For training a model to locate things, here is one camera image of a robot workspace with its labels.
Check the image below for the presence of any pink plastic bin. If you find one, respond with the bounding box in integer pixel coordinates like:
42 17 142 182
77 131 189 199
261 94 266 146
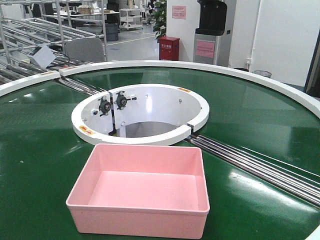
66 144 210 240

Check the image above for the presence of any red fire equipment box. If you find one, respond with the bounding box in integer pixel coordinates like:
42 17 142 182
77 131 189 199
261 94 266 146
158 36 180 61

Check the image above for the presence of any black water dispenser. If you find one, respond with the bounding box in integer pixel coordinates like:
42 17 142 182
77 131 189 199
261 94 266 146
193 0 228 65

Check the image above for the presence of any grey chair back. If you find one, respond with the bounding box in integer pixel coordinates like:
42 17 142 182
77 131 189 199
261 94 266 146
65 37 105 63

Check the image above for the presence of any green potted plant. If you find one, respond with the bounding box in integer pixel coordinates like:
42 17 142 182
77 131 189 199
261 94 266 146
152 0 167 39

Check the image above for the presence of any grey control box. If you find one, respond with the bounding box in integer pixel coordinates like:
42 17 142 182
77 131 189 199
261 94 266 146
27 44 56 69

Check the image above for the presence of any steel conveyor rollers right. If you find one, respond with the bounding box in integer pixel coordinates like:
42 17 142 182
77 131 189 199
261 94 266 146
186 135 320 207

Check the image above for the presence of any metal roller rack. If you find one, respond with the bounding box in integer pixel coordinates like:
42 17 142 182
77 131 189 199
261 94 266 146
0 0 109 85

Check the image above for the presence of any white inner conveyor ring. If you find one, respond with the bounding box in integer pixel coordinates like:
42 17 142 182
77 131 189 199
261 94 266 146
71 83 210 147

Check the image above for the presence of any pink wall notice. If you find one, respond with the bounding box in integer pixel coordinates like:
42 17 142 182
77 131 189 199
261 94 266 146
171 5 187 20

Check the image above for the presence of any wire mesh waste basket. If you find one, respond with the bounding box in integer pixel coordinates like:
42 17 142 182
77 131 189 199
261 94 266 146
253 70 272 78

